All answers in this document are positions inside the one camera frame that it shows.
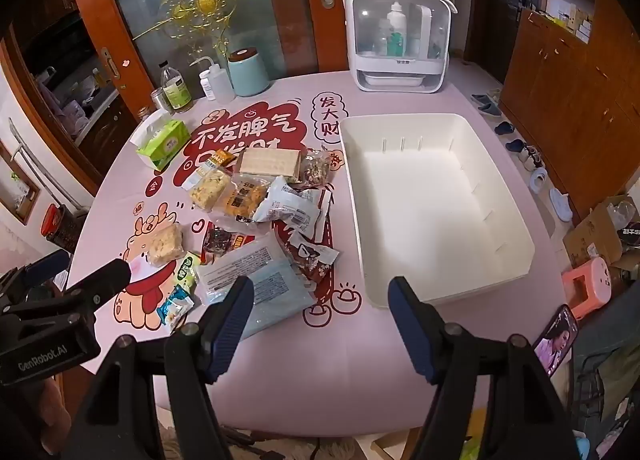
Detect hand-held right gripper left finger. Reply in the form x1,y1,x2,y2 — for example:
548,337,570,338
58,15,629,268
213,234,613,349
60,276,256,460

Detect red-white snack packet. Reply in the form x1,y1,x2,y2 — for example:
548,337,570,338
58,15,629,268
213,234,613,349
300,187,335,243

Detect rice block packet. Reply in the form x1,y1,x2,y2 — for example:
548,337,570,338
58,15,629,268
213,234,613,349
145,223,185,268

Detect metal can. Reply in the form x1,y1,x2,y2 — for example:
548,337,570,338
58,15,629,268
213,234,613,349
151,87,173,115

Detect small green snack packet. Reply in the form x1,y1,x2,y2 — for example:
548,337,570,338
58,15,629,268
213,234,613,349
172,251,201,291

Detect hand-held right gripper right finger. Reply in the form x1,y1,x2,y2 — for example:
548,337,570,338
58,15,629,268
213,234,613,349
387,276,583,460

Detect white sneakers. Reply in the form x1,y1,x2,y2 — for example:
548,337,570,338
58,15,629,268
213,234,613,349
517,145,543,171

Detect cardboard box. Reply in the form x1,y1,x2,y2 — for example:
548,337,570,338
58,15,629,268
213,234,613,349
562,195,640,266

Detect brown cracker packet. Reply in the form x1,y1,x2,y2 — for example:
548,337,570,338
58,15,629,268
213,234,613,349
239,147,307,178

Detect white squeeze bottle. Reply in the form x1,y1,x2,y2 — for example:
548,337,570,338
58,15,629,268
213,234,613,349
190,56,236,104

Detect white sterilizer cabinet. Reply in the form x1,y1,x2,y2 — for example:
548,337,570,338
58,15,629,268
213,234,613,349
340,0,458,94

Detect pink plastic stool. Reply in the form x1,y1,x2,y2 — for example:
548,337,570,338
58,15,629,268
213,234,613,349
561,256,613,321

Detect white-blue snack packet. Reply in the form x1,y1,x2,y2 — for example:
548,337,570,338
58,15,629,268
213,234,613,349
252,175,323,233

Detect small blue snack packet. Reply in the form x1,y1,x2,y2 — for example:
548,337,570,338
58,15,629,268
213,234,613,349
156,285,195,331

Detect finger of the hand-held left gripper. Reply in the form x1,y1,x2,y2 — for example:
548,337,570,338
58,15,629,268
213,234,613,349
0,250,71,301
10,257,133,315

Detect large pale printed packet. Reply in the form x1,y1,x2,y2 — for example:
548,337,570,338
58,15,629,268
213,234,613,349
192,230,318,341

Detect wooden cabinet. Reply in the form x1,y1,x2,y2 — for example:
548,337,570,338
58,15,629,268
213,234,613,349
500,8,640,226

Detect dark red snack packet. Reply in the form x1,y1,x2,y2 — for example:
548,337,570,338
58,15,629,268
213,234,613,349
200,225,248,266

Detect clear rice crisp packet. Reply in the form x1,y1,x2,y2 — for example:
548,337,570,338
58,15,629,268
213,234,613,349
181,165,233,212

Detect glass bottle green label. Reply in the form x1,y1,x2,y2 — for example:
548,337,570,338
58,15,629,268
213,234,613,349
159,60,193,114

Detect brown-white snack packet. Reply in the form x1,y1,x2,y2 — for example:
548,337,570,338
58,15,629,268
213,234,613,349
287,233,340,283

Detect white bottle teal label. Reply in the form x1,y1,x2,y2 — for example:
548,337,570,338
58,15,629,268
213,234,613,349
385,1,408,57

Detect red-lidded dark basket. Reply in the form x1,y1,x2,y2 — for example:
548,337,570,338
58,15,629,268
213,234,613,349
40,204,83,253

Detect clear nut packet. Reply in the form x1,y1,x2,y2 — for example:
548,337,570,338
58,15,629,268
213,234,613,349
300,147,343,186

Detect green tissue pack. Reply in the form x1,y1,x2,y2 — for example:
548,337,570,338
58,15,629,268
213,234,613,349
130,110,192,172

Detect pile of clothes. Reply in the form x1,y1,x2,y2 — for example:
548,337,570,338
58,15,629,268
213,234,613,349
570,280,640,460

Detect orange pastry packet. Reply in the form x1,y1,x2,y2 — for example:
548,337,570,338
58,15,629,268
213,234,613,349
210,175,271,226

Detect teal canister brown lid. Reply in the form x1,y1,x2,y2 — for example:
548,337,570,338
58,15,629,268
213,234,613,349
227,48,271,98

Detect smartphone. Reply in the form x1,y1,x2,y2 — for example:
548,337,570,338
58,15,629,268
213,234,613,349
532,304,579,378

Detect pink printed tablecloth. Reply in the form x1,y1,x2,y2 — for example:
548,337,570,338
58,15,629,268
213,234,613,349
65,68,568,438

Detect white plastic bin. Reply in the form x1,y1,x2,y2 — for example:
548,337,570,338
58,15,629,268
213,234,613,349
339,113,536,310

